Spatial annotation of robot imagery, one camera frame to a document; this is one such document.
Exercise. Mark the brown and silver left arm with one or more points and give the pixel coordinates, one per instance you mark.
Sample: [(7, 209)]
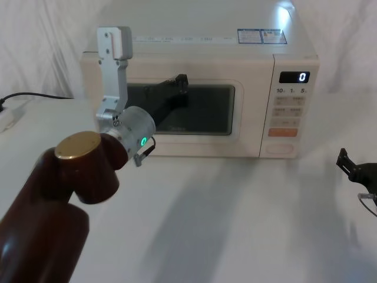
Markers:
[(44, 206)]

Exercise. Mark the cream microwave oven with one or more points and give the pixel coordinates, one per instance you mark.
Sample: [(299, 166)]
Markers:
[(191, 65)]

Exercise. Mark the white table cloth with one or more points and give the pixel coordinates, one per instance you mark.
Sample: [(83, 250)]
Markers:
[(206, 221)]

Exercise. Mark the blue white sticker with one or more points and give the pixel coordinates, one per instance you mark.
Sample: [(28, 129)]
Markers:
[(261, 36)]

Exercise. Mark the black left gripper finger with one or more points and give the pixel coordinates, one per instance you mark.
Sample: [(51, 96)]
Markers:
[(171, 82), (183, 84)]

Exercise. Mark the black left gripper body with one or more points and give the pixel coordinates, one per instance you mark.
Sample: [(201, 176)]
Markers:
[(165, 97)]

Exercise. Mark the black power plug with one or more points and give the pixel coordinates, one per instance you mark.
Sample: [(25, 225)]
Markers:
[(1, 105)]

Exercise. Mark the white power strip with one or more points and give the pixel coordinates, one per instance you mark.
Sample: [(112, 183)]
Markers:
[(6, 119)]

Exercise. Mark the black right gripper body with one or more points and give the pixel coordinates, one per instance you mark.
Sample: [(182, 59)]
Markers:
[(365, 174)]

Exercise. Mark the white curtain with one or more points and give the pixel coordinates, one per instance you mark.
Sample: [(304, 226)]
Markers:
[(44, 44)]

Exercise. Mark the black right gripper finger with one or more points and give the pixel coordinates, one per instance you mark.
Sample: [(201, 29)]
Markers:
[(344, 160)]

